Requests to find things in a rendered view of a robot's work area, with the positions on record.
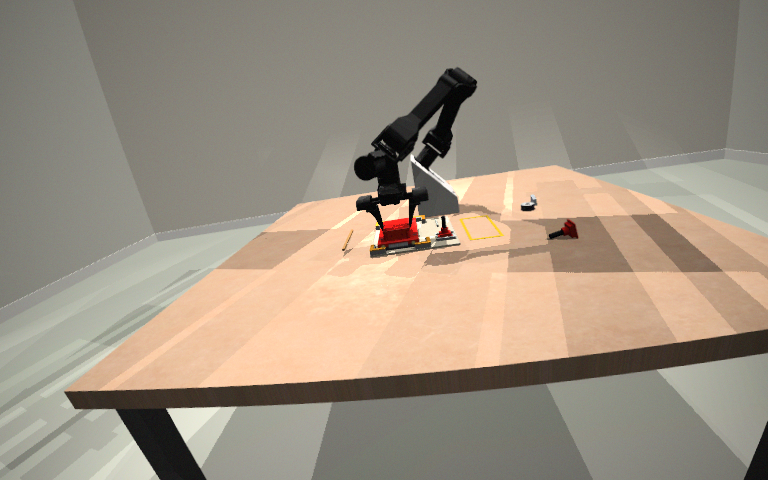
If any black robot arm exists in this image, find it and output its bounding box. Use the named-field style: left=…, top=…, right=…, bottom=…
left=354, top=67, right=477, bottom=206

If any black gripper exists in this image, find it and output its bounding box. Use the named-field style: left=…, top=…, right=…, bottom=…
left=356, top=170, right=429, bottom=231

